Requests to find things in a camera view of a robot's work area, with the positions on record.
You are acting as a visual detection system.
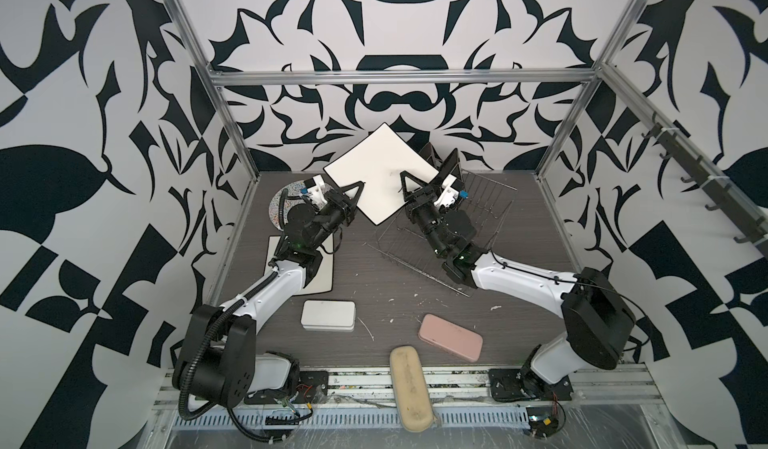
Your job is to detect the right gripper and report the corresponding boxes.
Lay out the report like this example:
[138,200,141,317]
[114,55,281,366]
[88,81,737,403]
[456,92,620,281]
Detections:
[408,171,454,260]

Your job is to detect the white square plate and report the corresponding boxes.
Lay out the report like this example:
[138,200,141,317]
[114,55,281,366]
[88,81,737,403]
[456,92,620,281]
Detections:
[324,123,438,225]

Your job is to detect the cream square plate black rim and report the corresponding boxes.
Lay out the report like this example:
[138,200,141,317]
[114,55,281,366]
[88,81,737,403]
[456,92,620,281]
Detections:
[264,235,334,297]

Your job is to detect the round speckled plate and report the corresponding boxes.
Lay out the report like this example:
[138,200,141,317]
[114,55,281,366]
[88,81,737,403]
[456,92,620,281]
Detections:
[268,180,306,231]

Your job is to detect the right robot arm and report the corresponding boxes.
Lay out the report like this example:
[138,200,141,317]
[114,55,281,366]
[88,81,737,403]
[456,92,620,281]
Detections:
[400,171,636,400]

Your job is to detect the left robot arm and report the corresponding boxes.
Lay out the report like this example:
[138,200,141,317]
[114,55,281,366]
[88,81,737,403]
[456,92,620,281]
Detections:
[172,176,365,420]

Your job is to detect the large black square plate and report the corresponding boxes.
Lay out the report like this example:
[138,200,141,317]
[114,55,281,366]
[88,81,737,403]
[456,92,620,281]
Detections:
[418,142,443,168]

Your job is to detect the white rectangular case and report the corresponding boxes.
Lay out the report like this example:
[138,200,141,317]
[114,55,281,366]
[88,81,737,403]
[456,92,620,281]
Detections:
[300,300,356,332]

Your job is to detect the pink rectangular case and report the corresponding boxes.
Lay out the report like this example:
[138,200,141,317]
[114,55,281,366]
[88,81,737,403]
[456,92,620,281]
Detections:
[418,314,483,362]

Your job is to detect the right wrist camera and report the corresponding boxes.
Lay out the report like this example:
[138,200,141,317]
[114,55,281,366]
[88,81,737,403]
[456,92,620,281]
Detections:
[434,174,468,209]

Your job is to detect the wire dish rack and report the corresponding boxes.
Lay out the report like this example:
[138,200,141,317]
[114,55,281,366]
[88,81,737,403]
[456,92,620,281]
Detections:
[367,170,517,297]

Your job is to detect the black wall hook rail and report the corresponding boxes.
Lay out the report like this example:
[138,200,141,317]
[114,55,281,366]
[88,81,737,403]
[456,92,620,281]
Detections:
[641,113,767,255]

